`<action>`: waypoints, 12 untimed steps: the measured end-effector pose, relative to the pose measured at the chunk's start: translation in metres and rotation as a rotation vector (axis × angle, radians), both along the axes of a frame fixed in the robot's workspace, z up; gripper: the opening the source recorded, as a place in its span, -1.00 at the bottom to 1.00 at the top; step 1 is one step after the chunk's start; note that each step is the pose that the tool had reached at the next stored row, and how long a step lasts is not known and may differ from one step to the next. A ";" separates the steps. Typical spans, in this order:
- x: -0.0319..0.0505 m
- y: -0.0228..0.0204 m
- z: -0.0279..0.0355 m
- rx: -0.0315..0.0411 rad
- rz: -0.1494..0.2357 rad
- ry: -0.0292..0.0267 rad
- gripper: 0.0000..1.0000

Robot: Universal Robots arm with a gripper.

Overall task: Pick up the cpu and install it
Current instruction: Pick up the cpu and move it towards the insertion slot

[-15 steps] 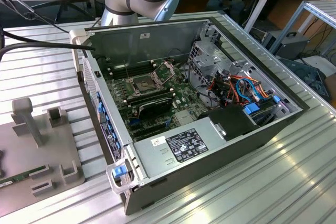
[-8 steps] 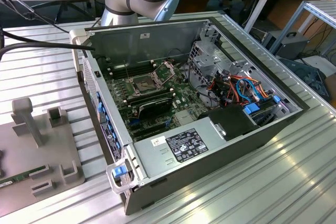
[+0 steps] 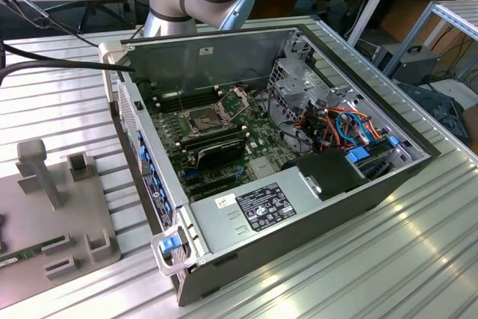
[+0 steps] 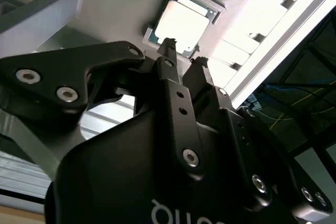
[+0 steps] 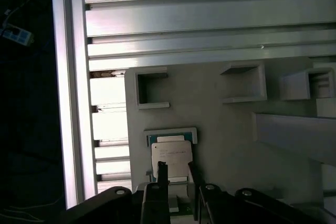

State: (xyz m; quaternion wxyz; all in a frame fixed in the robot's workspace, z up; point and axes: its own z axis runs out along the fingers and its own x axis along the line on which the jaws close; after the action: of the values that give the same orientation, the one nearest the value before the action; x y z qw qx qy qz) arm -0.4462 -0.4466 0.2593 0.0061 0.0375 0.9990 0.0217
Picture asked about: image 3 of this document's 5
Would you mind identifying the black CPU socket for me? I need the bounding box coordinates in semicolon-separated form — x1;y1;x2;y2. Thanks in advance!
178;104;235;137

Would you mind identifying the black RAM slot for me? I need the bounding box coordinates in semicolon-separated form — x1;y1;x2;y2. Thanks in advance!
151;85;221;105
174;124;247;147
179;130;251;152
156;90;224;113

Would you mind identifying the green motherboard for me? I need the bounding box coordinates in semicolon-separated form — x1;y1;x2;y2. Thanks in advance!
143;78;302;204

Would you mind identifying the black graphics card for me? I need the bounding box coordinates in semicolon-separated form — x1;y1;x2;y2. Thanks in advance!
193;137;247;171

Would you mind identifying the silver chipset heatsink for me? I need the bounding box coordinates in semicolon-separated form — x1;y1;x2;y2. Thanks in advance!
246;157;276;181

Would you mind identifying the black expansion slot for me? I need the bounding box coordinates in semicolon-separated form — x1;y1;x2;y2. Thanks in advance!
188;180;240;202
182;169;246;191

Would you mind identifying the silver drive cage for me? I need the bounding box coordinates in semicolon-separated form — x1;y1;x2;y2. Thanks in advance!
267;55;369;155

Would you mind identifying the silver power supply unit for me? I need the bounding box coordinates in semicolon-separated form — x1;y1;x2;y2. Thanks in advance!
188;167;325;257

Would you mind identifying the blue disk carrier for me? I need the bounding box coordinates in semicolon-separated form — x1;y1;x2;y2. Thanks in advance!
345;148;371;166

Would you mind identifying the grey open PC case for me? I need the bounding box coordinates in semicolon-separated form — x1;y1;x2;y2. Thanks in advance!
97;23;443;308

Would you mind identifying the blue case latch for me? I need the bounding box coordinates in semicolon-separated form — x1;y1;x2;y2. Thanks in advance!
158;235;179;253

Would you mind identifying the silver disk bay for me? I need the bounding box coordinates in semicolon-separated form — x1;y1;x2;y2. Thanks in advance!
353;143;430;184

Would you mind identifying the dark tinted plastic bin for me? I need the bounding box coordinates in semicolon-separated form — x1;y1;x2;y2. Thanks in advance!
396;80;470;145

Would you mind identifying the black office chair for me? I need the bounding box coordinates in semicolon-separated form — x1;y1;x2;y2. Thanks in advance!
40;0;132;35

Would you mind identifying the brown cardboard sheet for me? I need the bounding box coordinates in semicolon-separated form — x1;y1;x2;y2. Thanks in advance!
379;0;470;57

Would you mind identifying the grey parts rack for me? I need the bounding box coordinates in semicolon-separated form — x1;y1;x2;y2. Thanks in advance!
0;138;122;309

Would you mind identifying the brown cardboard box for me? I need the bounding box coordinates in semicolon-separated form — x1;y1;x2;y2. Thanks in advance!
461;104;478;145

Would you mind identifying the green RAM stick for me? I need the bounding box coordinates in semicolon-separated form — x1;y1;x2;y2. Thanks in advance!
0;235;65;268

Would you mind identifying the thin black wire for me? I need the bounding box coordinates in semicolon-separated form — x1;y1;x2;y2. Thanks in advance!
265;85;303;148

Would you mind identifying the orange red power wire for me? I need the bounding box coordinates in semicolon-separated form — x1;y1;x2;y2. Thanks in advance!
294;107;339;152

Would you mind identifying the light blue wire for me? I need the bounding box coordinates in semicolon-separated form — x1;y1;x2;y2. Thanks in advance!
335;111;369;148

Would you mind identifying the blue flat wire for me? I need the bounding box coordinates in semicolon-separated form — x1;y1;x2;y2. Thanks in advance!
347;109;371;144

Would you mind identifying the thick black cable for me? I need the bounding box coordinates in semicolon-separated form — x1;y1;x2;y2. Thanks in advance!
0;59;136;87

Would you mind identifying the black box with handle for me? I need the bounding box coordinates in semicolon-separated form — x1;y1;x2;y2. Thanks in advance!
372;44;442;87

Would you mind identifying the grey cable with connector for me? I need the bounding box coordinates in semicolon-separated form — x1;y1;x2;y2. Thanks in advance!
0;0;100;48

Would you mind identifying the aluminium frame shelf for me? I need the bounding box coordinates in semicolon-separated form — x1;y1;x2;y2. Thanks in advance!
382;0;478;84

